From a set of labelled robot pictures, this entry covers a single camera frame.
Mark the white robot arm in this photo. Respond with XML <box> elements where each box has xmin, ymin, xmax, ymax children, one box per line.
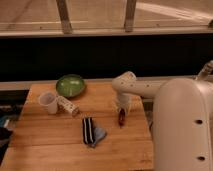
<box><xmin>112</xmin><ymin>60</ymin><xmax>213</xmax><ymax>171</ymax></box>

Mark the white plastic cup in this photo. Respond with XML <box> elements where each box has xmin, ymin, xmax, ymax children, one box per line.
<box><xmin>38</xmin><ymin>92</ymin><xmax>58</xmax><ymax>114</ymax></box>

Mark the left window frame post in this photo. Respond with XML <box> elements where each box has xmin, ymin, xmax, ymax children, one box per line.
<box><xmin>56</xmin><ymin>0</ymin><xmax>72</xmax><ymax>34</ymax></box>

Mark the white patterned can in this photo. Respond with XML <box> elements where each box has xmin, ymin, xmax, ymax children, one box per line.
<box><xmin>57</xmin><ymin>96</ymin><xmax>79</xmax><ymax>117</ymax></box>

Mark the light blue cloth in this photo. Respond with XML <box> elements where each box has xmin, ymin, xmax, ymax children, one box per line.
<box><xmin>91</xmin><ymin>127</ymin><xmax>107</xmax><ymax>148</ymax></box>

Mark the window frame post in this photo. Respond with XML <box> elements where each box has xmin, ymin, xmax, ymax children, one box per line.
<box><xmin>124</xmin><ymin>0</ymin><xmax>137</xmax><ymax>32</ymax></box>
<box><xmin>56</xmin><ymin>0</ymin><xmax>72</xmax><ymax>34</ymax></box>

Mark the black white striped cloth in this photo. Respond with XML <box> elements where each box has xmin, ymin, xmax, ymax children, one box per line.
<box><xmin>82</xmin><ymin>117</ymin><xmax>95</xmax><ymax>145</ymax></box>

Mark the right window frame post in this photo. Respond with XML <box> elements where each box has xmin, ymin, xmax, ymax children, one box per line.
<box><xmin>124</xmin><ymin>0</ymin><xmax>137</xmax><ymax>32</ymax></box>

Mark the green bowl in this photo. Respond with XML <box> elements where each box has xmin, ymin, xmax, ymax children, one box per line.
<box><xmin>56</xmin><ymin>74</ymin><xmax>86</xmax><ymax>98</ymax></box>

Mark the red chili pepper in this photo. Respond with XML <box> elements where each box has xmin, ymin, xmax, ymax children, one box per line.
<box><xmin>118</xmin><ymin>108</ymin><xmax>126</xmax><ymax>127</ymax></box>

